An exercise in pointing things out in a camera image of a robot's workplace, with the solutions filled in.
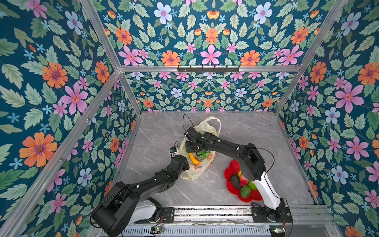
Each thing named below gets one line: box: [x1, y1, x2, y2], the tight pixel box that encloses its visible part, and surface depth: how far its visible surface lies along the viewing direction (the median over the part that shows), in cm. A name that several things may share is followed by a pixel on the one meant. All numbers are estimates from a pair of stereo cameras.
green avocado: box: [240, 184, 252, 199], surface depth 79 cm
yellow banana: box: [189, 152, 201, 165], surface depth 93 cm
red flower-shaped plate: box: [224, 159, 264, 203], surface depth 80 cm
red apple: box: [239, 174, 250, 187], surface depth 78 cm
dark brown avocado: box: [229, 173, 242, 190], surface depth 82 cm
